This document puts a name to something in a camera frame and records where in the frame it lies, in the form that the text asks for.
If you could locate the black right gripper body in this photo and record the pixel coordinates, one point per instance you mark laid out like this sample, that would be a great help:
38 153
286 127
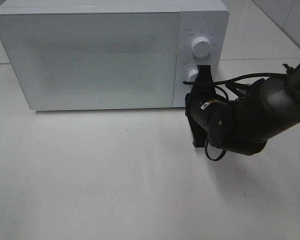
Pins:
207 109

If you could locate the white dial knob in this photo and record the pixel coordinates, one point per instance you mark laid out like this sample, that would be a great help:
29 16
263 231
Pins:
201 47
192 75

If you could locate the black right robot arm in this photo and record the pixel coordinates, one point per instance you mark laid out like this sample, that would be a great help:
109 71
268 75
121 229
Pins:
241 114

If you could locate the white microwave oven body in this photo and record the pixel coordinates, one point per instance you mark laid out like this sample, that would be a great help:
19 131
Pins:
197 18

